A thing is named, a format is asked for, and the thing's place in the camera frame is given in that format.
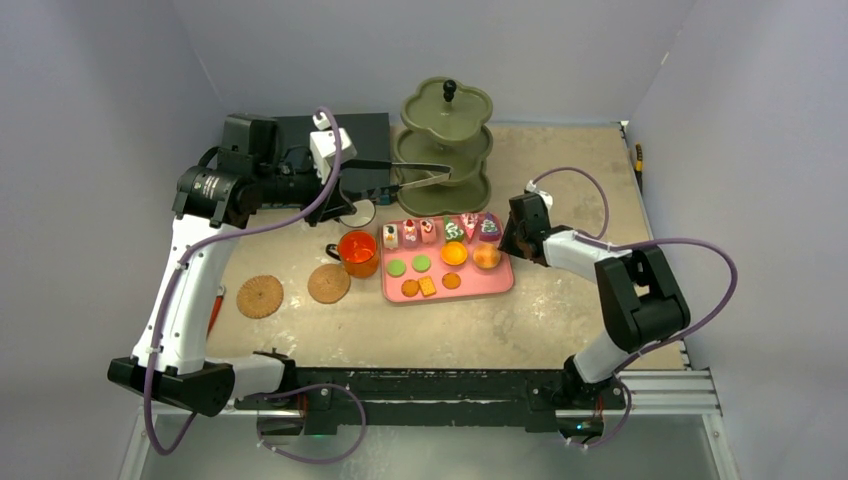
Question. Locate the orange cookie left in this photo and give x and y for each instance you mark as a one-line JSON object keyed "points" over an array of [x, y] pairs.
{"points": [[410, 288]]}

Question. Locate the orange cookie right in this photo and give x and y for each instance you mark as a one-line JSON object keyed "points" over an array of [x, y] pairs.
{"points": [[451, 280]]}

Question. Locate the orange cookie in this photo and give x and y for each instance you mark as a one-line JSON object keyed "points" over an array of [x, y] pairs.
{"points": [[451, 280], [410, 288]]}

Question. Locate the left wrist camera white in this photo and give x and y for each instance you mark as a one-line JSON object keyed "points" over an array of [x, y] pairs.
{"points": [[323, 149]]}

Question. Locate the purple cake slice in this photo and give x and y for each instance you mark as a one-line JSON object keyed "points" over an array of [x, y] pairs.
{"points": [[489, 229]]}

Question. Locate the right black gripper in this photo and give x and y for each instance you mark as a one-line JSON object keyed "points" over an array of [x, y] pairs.
{"points": [[521, 232]]}

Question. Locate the white ribbed cup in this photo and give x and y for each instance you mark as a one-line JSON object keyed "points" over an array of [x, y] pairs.
{"points": [[362, 218]]}

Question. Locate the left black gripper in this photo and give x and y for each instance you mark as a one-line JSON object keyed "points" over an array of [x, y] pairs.
{"points": [[334, 203]]}

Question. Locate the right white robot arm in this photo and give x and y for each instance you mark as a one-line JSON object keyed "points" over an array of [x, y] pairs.
{"points": [[641, 302]]}

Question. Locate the green macaron right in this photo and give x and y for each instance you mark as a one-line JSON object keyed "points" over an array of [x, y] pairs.
{"points": [[421, 263]]}

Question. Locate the orange translucent cup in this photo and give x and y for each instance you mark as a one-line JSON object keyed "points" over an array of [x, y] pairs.
{"points": [[358, 253]]}

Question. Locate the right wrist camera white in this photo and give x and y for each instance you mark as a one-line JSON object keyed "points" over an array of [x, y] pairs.
{"points": [[532, 187]]}

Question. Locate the orange bun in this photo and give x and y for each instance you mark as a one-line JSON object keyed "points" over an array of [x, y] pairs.
{"points": [[486, 256]]}

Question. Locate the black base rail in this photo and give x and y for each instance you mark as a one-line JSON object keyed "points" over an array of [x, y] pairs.
{"points": [[537, 400]]}

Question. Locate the pink cake slice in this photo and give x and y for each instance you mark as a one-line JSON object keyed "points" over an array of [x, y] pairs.
{"points": [[469, 222]]}

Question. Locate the green cake slice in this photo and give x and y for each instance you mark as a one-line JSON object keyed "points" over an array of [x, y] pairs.
{"points": [[453, 230]]}

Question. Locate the white roll cake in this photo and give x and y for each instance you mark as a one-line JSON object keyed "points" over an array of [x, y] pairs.
{"points": [[390, 236]]}

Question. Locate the woven coaster right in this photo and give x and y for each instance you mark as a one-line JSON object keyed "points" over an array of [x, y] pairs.
{"points": [[328, 283]]}

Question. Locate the orange egg tart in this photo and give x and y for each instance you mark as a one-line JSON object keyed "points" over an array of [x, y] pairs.
{"points": [[454, 253]]}

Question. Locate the green macaron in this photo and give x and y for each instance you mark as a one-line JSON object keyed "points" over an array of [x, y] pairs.
{"points": [[396, 268], [421, 263]]}

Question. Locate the pink strawberry roll cake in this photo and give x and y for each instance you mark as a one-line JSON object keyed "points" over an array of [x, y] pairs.
{"points": [[410, 233]]}

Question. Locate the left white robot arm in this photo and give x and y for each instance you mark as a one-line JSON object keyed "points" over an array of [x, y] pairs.
{"points": [[215, 199]]}

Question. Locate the red handled tool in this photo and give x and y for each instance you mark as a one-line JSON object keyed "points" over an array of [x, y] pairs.
{"points": [[221, 292]]}

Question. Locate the green macaron left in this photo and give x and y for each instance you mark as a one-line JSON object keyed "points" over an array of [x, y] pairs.
{"points": [[396, 268]]}

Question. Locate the pink serving tray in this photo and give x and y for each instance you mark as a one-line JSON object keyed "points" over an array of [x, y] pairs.
{"points": [[475, 281]]}

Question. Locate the dark network switch box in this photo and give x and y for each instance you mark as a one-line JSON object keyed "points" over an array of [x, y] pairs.
{"points": [[370, 134]]}

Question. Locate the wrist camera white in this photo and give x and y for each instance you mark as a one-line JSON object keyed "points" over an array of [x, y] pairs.
{"points": [[323, 149], [532, 187]]}

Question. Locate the green three-tier stand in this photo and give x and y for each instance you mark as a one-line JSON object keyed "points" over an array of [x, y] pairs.
{"points": [[445, 123]]}

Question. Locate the square yellow cracker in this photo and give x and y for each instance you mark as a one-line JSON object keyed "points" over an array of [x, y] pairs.
{"points": [[427, 286]]}

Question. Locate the yellow black tool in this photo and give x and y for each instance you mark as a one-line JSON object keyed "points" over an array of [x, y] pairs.
{"points": [[639, 165]]}

